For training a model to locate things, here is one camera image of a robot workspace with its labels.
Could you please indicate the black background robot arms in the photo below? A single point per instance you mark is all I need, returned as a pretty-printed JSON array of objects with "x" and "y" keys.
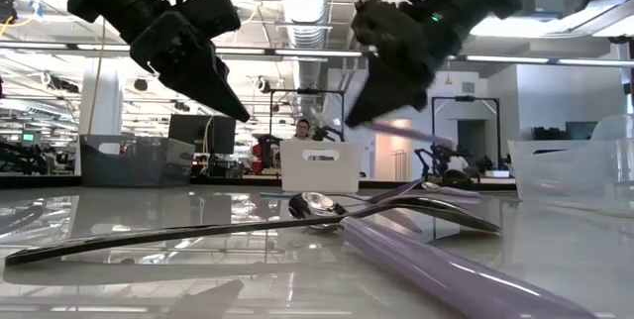
[{"x": 436, "y": 160}]

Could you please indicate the white structural column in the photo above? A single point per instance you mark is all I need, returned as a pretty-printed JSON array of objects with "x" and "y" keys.
[{"x": 111, "y": 101}]

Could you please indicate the long horizontal light bar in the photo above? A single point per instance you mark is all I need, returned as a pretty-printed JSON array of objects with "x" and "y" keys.
[{"x": 307, "y": 53}]

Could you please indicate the black background equipment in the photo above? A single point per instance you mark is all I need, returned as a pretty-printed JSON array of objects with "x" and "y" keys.
[{"x": 20, "y": 158}]

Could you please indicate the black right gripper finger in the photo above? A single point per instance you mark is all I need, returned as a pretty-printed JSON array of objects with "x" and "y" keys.
[{"x": 391, "y": 93}]

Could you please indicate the red object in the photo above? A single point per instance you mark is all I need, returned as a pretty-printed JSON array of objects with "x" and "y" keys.
[{"x": 257, "y": 153}]

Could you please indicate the black glossy long spoon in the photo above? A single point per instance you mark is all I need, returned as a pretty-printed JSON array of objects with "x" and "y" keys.
[{"x": 148, "y": 235}]

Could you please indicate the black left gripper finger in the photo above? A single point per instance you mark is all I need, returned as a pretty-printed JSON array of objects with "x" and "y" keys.
[{"x": 208, "y": 88}]

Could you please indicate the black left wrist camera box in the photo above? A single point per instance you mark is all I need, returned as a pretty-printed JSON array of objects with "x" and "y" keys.
[{"x": 210, "y": 12}]

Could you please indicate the white plastic bin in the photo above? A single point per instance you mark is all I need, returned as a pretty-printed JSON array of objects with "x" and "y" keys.
[{"x": 297, "y": 175}]

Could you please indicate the person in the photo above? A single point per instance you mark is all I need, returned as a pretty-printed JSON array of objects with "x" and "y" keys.
[
  {"x": 455, "y": 163},
  {"x": 303, "y": 130}
]

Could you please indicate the grey translucent plastic bin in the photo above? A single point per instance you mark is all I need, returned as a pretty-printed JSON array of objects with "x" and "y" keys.
[{"x": 129, "y": 165}]

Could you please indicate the black computer monitor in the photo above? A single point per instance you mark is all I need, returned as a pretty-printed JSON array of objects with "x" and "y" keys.
[{"x": 193, "y": 133}]

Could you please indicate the black ceiling-mounted device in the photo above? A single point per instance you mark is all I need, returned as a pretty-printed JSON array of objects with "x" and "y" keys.
[{"x": 7, "y": 12}]

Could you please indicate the black metal stand frame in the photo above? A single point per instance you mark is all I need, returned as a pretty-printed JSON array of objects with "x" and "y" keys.
[
  {"x": 465, "y": 98},
  {"x": 307, "y": 91}
]

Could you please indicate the clear plastic bin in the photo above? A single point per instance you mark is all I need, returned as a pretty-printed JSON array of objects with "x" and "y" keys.
[{"x": 555, "y": 170}]

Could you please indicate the silver ribbed ventilation duct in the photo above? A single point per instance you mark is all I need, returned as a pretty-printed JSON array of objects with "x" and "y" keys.
[{"x": 304, "y": 2}]

